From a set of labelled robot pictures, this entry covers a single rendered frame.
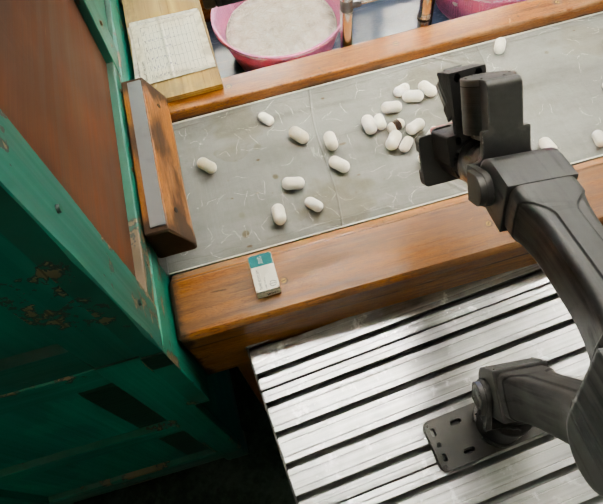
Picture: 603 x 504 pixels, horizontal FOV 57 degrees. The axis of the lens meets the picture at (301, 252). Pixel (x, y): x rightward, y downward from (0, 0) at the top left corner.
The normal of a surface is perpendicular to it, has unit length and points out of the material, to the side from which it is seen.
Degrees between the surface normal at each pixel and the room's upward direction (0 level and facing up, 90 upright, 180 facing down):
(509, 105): 50
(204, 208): 0
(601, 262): 17
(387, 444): 0
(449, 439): 0
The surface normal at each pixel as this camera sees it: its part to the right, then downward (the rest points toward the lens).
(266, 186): -0.07, -0.47
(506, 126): 0.07, 0.36
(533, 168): -0.12, -0.70
